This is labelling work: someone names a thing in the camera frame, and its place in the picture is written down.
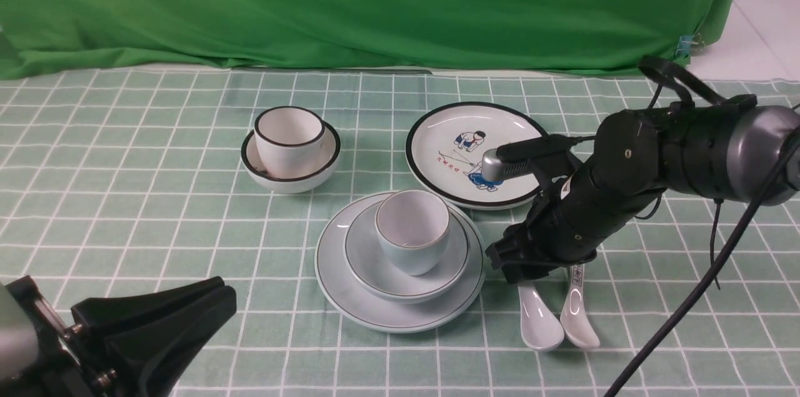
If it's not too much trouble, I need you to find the white bowl black rim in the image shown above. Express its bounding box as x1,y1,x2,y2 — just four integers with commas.
240,121,342,194

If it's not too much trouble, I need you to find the white spoon printed handle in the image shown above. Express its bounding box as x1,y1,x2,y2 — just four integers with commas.
559,265,601,349

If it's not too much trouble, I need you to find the cartoon plate black rim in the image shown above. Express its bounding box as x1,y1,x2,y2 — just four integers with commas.
405,103,546,210

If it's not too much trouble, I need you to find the white cup black rim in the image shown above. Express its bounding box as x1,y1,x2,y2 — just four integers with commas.
254,106,324,179

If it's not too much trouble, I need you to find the pale blue bowl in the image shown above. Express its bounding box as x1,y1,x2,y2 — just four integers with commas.
344,203,469,304

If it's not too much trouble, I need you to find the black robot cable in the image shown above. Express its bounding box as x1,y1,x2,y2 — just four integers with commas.
603,56,800,397

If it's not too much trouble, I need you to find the green backdrop cloth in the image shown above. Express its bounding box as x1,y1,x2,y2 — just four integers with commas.
2,0,733,79

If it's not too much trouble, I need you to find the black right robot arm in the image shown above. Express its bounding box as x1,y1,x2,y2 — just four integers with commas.
484,94,798,284

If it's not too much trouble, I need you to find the blue binder clip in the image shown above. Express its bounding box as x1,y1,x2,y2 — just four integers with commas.
675,33,706,60

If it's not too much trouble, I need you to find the pale blue cup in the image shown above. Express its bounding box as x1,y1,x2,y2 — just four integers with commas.
374,189,451,276

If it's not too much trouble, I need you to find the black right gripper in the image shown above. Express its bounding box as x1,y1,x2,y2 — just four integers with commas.
485,225,598,285

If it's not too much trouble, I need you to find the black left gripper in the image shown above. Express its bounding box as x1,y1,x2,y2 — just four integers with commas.
1,276,237,396

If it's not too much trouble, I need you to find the pale blue flat plate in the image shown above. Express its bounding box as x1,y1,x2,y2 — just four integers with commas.
315,193,485,333

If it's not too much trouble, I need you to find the plain white ceramic spoon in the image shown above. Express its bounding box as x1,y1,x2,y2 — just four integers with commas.
517,283,564,351

